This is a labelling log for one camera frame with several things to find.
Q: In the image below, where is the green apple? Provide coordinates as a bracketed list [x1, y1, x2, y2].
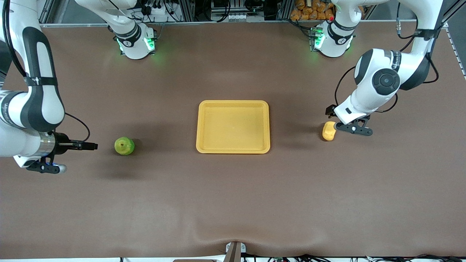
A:
[114, 137, 135, 156]

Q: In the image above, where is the white power strip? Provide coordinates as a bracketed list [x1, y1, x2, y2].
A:
[145, 3, 172, 17]

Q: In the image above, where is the orange snack bag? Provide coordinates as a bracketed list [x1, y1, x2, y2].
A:
[290, 0, 365, 21]

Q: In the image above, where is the yellow plastic tray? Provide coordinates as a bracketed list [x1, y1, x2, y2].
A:
[196, 100, 270, 154]

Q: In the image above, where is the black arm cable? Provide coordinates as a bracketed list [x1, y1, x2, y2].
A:
[2, 0, 91, 143]
[333, 0, 440, 114]

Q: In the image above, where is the brown table mat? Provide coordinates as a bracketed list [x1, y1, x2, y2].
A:
[0, 20, 466, 259]

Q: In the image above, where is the yellow potato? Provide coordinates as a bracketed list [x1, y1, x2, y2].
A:
[322, 121, 337, 142]

